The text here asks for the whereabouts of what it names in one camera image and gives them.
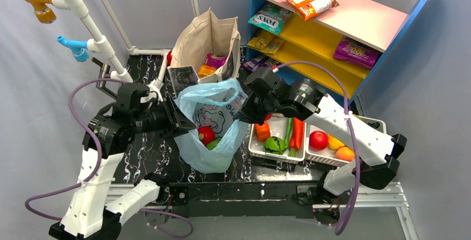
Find light blue plastic bag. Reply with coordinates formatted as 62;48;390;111
174;78;248;173

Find purple grape candy bag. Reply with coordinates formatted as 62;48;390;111
205;53;228;69

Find beige canvas tote bag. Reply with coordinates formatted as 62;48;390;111
168;9;241;96

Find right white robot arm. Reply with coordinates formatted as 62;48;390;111
238;68;407;196

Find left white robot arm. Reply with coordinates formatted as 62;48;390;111
49;83;195;239

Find green Fox's candy bag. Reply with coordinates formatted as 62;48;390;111
248;2;293;35

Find purple bag lower shelf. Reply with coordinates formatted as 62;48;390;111
333;36;382;69

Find orange white snack bag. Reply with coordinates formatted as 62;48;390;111
286;0;339;21

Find white vegetable basket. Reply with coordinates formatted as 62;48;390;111
248;113;305;164

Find small purple snack packet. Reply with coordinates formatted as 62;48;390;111
242;56;279;72

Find orange carrot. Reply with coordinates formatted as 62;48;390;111
289;118;304;150

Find yellow snack packet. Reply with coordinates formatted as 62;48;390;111
248;29;285;55

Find red apple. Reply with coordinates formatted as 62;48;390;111
309;131;329;151

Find yellow pear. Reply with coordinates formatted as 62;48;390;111
328;134;346;151

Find white fruit basket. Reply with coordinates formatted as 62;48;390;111
303;115;387;167

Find orange peach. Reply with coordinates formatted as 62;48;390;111
334;146;355;162

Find colourful wooden shelf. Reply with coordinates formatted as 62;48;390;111
246;0;427;104

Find blue pipe hook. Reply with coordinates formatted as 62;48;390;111
56;36;89;62

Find white pipe rack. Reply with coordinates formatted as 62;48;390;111
52;0;196;82

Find orange pipe hook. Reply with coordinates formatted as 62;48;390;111
24;0;57;24

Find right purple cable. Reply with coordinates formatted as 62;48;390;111
270;61;362;236

